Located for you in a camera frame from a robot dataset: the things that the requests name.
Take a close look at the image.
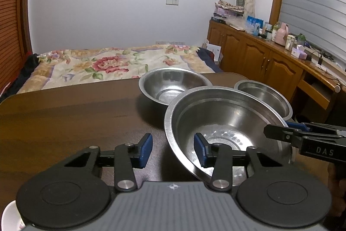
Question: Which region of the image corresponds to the pink thermos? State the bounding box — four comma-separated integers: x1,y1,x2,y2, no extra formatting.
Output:
275,22,289,46

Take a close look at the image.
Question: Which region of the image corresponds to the large stainless steel bowl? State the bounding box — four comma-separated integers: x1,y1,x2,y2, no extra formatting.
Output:
164,86,295,184

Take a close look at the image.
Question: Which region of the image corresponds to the small stainless steel bowl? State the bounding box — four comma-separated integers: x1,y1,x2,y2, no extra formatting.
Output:
234,80,294,121

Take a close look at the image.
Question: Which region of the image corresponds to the green-capped bottle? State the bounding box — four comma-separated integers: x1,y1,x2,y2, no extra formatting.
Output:
271,21,280,41

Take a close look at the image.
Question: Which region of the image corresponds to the purple packet pile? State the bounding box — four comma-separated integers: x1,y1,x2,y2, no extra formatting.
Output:
213,8,244,18

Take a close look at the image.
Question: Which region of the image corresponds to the black and red garment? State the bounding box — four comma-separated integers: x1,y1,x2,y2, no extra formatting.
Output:
0,52,40,102

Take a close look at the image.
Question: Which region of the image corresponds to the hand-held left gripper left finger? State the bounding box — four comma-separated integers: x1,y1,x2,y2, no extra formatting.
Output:
61,133,154,193

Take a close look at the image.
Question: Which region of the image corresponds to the wooden louvered wardrobe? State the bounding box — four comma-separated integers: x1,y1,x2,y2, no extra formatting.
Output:
0,0,34,97

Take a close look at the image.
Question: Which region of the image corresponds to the white jar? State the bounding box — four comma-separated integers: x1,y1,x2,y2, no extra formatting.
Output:
286,34,297,52

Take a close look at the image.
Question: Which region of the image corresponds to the pale purple tissue box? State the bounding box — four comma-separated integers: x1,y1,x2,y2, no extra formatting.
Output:
291,44,308,59

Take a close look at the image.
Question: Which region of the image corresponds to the wooden cabinet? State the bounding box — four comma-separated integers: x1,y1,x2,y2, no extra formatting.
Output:
207,19,346,124

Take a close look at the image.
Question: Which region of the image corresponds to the blue box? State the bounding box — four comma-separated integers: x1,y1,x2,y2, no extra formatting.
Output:
246,16,264,34

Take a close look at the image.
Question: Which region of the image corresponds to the group of small bottles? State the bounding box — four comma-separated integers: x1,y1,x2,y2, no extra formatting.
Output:
254,22,273,39

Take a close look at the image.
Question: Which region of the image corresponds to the open wooden drawer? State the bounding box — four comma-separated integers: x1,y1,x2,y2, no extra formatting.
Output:
296,76,332,110

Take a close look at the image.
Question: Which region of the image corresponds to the patterned cloth bundle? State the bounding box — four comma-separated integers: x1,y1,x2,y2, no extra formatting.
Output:
215,0,245,12

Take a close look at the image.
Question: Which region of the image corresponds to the white paper bag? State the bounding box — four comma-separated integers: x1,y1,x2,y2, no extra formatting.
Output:
207,41,222,63

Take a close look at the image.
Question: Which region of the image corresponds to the floral blanket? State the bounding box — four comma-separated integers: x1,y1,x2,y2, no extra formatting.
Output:
16,45,215,95

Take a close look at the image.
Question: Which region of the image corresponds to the white floral rectangular plate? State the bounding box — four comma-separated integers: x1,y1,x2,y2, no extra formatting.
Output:
2,200,26,231

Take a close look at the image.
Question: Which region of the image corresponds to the medium stainless steel bowl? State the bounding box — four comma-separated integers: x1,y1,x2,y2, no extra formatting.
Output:
138,68,213,106

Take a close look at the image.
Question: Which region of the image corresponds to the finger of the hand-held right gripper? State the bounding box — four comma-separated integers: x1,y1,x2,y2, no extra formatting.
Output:
285,121,346,136
263,124,346,149

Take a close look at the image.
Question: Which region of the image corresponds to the clear plastic bag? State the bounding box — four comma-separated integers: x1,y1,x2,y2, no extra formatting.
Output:
225,16,248,31

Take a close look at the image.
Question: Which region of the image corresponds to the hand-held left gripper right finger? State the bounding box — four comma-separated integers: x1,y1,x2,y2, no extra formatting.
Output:
194,132,284,192

